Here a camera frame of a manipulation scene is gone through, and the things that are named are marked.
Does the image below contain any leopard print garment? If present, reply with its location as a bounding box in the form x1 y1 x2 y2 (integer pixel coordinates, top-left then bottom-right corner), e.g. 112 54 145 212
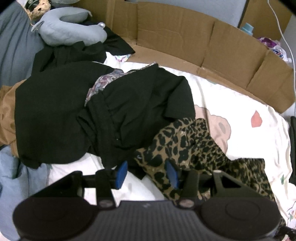
134 118 275 202

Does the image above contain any brown garment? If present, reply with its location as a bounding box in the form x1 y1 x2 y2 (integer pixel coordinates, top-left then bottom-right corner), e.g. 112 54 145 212
0 79 25 157

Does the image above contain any plush monkey toy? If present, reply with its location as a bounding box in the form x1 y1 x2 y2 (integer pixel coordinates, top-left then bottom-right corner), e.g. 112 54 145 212
25 0 51 20

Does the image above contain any white cable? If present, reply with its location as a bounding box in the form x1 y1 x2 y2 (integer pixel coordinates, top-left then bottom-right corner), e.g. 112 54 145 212
267 0 296 98

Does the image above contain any blue cap detergent bottle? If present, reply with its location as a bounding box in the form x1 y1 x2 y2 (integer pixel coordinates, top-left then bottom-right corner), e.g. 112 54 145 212
240 23 254 36

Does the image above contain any black jacket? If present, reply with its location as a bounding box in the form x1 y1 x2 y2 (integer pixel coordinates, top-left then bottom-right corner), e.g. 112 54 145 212
15 61 195 169

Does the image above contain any grey neck pillow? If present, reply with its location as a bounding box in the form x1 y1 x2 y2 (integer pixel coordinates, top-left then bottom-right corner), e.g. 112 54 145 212
31 6 107 46

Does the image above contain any black garment under pillow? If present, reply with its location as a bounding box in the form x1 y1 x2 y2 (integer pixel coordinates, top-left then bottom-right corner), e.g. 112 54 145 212
32 26 135 74

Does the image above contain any purple white refill pouch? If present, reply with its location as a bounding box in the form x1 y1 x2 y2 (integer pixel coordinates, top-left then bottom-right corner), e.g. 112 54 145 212
258 37 292 63

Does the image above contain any grey blue blanket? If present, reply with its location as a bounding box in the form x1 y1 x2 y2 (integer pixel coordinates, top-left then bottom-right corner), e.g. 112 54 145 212
1 1 50 240

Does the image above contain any black storage bag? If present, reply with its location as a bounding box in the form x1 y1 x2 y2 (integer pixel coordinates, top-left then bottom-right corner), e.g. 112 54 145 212
289 116 296 185

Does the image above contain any white patterned bed sheet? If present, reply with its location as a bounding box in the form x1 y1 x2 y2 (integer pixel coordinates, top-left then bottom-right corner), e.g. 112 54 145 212
47 52 296 232

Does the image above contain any brown cardboard sheet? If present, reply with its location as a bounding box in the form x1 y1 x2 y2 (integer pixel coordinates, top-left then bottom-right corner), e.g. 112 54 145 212
76 1 295 113

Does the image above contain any floral patterned garment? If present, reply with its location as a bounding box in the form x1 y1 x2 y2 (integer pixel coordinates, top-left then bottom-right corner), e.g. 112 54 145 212
84 62 156 106

